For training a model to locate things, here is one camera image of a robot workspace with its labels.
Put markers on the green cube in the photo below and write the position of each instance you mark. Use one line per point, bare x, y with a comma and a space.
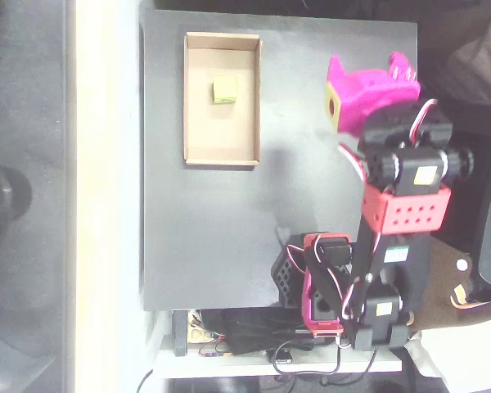
224, 88

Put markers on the black lattice robot base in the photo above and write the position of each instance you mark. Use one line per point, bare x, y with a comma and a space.
284, 278

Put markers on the shallow cardboard box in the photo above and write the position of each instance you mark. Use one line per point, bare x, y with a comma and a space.
221, 131

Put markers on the dark brown cloth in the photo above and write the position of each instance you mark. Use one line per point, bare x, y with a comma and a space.
474, 61

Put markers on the brown felt bag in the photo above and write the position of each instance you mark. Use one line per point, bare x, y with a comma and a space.
446, 294

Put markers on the small black connector plug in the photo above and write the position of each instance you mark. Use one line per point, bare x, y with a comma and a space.
284, 357

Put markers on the small wooden piece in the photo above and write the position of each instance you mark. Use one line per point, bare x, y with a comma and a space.
198, 335

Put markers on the white shelf board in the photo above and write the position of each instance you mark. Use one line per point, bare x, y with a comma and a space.
213, 366

